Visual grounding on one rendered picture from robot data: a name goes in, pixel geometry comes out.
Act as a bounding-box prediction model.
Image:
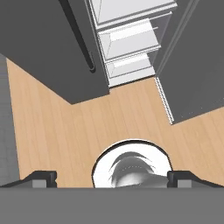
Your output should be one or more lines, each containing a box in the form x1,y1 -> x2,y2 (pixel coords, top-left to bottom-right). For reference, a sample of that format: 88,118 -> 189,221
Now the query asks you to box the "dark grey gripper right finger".
166,170 -> 224,189

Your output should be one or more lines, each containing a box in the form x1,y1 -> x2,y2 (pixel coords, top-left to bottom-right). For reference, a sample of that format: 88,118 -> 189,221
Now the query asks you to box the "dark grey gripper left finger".
0,170 -> 58,189

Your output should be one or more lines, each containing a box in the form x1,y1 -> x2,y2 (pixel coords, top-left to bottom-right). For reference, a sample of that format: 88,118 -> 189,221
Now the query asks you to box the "white fridge shelf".
88,0 -> 179,26
97,17 -> 162,61
104,52 -> 158,88

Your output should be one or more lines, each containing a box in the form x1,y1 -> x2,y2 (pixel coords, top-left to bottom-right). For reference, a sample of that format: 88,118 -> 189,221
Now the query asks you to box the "fridge body with white interior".
83,0 -> 194,89

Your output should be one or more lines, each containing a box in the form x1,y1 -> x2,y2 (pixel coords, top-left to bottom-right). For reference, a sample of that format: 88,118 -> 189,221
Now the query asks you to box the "white round object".
91,138 -> 173,189

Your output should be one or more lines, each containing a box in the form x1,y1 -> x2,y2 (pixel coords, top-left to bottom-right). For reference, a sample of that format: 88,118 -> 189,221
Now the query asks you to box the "dark grey fridge door with handle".
0,0 -> 110,105

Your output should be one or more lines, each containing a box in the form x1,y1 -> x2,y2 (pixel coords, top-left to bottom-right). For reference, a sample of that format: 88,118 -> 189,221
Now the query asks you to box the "black fridge door handle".
59,0 -> 97,74

